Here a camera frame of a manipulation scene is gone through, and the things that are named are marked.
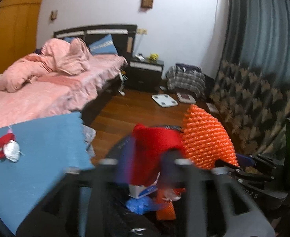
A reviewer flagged white crumpled paper ball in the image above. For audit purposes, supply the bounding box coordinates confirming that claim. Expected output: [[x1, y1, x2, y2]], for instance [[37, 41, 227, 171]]
[[3, 140, 21, 163]]

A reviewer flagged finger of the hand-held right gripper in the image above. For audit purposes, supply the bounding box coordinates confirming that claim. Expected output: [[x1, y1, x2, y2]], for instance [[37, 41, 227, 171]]
[[212, 165, 272, 182], [235, 152, 278, 171]]

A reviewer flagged large orange foam net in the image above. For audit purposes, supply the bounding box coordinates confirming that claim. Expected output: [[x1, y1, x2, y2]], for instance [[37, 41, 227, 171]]
[[180, 104, 239, 171]]

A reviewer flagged dark patterned curtain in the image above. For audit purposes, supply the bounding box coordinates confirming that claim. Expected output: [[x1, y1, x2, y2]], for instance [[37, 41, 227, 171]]
[[209, 0, 290, 159]]

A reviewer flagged pink bathroom scale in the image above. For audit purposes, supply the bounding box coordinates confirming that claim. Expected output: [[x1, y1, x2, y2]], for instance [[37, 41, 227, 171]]
[[176, 92, 197, 104]]

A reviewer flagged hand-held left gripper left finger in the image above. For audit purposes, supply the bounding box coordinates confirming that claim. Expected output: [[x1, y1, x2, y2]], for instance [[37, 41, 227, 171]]
[[16, 135, 138, 237]]

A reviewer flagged bin with black bag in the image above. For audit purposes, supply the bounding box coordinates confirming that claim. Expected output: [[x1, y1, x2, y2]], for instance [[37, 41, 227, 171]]
[[99, 125, 237, 237]]

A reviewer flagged small orange foam net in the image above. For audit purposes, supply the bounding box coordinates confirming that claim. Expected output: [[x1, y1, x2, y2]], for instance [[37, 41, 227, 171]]
[[156, 190, 185, 221]]

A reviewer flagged large blue pillow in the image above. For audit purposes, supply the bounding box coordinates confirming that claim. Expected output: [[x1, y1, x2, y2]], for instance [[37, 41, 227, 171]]
[[88, 34, 118, 56]]

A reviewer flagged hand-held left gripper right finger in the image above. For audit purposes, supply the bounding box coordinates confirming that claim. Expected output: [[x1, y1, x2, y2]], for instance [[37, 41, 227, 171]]
[[160, 150, 275, 237]]

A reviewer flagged dark nightstand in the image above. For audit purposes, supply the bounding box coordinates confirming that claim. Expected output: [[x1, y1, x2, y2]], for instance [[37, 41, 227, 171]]
[[124, 55, 165, 93]]

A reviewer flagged white power strip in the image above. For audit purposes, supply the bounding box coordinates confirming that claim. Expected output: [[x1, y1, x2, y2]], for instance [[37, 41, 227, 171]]
[[119, 71, 127, 97]]

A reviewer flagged red plastic bag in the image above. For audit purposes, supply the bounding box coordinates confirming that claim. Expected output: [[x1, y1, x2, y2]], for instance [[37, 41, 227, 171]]
[[0, 133, 17, 159]]

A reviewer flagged bed with dark headboard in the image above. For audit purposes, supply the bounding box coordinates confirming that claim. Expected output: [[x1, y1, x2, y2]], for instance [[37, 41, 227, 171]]
[[0, 24, 138, 131]]

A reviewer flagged plaid bag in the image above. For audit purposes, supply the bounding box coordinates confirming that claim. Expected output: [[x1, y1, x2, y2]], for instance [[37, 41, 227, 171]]
[[165, 63, 207, 97]]

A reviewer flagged pink duvet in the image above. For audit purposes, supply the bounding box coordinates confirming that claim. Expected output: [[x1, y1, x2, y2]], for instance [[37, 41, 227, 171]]
[[0, 38, 91, 93]]

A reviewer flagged white cardboard box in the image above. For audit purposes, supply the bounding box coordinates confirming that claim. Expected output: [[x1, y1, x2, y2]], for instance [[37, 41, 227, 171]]
[[129, 178, 159, 199]]

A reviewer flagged wooden wardrobe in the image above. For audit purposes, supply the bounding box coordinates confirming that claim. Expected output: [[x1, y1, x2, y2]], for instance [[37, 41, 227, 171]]
[[0, 0, 46, 81]]

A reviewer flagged blue plastic bag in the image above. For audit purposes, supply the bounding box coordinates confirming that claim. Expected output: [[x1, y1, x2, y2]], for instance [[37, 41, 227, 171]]
[[125, 197, 158, 215]]

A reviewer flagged white bathroom scale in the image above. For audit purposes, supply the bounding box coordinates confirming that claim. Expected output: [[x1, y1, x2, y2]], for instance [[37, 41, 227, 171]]
[[152, 93, 179, 108]]

